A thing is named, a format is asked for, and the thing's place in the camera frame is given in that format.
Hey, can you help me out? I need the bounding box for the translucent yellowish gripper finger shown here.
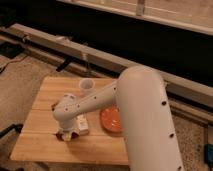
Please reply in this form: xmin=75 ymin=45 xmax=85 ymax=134
xmin=61 ymin=132 xmax=77 ymax=141

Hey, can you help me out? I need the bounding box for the red chili pepper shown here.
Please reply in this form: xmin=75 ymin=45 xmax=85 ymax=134
xmin=56 ymin=132 xmax=79 ymax=141

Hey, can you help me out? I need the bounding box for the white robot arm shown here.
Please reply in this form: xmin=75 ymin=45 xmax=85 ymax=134
xmin=53 ymin=65 xmax=185 ymax=171

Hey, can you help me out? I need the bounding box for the orange ceramic bowl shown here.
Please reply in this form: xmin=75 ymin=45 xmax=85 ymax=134
xmin=100 ymin=106 xmax=122 ymax=133

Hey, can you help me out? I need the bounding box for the white plastic bottle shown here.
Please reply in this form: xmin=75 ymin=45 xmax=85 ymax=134
xmin=77 ymin=114 xmax=89 ymax=135

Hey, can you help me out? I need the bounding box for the black and tan brush block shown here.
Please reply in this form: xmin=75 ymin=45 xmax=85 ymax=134
xmin=51 ymin=103 xmax=57 ymax=111

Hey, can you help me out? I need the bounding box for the white plastic cup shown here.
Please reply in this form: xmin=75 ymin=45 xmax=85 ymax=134
xmin=79 ymin=78 xmax=95 ymax=96

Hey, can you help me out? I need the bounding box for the black device on floor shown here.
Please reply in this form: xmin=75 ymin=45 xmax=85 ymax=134
xmin=0 ymin=42 xmax=24 ymax=59

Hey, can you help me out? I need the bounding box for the blue object on floor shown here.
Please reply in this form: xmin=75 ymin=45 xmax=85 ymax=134
xmin=204 ymin=144 xmax=213 ymax=171

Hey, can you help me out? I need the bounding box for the long beige rail beam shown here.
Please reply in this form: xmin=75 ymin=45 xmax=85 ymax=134
xmin=0 ymin=23 xmax=213 ymax=124

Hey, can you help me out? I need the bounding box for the black cable on floor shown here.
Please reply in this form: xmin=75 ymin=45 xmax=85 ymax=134
xmin=0 ymin=54 xmax=29 ymax=75

